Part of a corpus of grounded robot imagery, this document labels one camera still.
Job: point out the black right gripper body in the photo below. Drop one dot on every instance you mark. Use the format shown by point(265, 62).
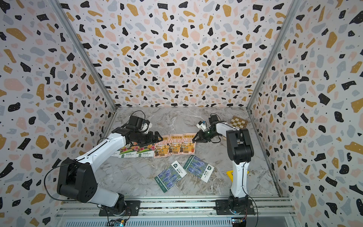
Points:
point(206, 135)

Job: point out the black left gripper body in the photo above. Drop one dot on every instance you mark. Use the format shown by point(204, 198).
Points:
point(143, 138)

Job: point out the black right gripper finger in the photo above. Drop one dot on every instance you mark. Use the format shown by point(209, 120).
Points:
point(199, 134)
point(198, 140)

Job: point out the sunflower seed packet pink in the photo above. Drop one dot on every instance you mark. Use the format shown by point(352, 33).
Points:
point(176, 144)
point(188, 146)
point(162, 148)

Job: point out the lavender seed packet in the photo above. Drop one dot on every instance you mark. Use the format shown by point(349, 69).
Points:
point(199, 168)
point(170, 176)

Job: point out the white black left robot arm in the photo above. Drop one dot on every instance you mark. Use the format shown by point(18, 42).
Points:
point(77, 176)

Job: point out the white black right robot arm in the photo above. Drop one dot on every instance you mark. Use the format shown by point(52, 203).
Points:
point(240, 151)

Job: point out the wooden chessboard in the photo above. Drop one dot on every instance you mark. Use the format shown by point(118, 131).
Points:
point(238, 122)

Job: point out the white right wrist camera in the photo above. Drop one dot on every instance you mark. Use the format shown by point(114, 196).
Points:
point(202, 125)

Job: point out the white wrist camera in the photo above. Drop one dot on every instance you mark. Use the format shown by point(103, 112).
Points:
point(146, 126)
point(202, 125)

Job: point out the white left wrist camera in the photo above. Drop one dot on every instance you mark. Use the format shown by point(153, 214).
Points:
point(146, 126)

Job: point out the yellow plastic frame tool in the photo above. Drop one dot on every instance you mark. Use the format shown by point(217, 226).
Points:
point(230, 175)

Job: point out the left aluminium corner post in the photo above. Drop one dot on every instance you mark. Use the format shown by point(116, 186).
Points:
point(56, 7)

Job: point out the aluminium corner post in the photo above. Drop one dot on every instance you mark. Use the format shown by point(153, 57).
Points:
point(274, 51)
point(56, 7)

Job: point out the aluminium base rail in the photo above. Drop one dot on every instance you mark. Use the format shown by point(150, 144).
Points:
point(179, 211)

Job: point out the right aluminium corner post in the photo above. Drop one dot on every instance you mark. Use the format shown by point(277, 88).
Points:
point(274, 51)

